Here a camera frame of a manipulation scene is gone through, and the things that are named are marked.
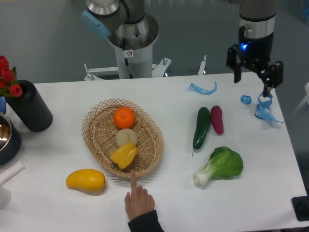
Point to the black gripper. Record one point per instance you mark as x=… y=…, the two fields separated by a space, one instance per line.
x=254 y=54

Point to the yellow bell pepper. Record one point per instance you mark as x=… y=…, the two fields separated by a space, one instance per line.
x=124 y=155

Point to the woven wicker basket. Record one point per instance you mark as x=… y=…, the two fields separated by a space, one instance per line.
x=99 y=131

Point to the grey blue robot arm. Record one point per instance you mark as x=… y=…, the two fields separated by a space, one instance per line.
x=103 y=17

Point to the dark sleeved forearm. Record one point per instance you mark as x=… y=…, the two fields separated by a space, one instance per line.
x=147 y=222

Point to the bare pointing hand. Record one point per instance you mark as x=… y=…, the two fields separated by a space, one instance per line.
x=138 y=201

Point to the purple sweet potato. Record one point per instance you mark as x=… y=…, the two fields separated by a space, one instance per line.
x=217 y=119

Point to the green cucumber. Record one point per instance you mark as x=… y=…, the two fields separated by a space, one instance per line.
x=202 y=126

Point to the green bok choy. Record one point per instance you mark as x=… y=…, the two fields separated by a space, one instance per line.
x=222 y=163

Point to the orange fruit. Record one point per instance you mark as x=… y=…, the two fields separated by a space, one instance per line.
x=123 y=118

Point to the black device at corner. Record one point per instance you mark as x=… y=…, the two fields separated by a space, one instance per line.
x=301 y=207

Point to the yellow mango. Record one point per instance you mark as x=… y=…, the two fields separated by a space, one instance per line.
x=86 y=180

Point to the black cylindrical vase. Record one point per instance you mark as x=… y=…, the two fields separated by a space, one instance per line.
x=31 y=108

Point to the red artificial tulips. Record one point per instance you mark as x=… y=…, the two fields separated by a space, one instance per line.
x=9 y=85

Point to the small blue object left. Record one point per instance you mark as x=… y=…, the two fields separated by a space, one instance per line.
x=3 y=105

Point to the dark metal pot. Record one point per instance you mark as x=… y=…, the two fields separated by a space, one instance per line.
x=10 y=140

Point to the white stand at left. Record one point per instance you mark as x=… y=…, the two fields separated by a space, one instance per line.
x=5 y=176

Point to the white frame at right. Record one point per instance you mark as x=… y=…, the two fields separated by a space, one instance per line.
x=303 y=102

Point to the white metal base frame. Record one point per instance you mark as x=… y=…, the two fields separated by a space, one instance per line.
x=162 y=69

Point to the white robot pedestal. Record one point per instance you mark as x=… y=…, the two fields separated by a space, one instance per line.
x=133 y=45

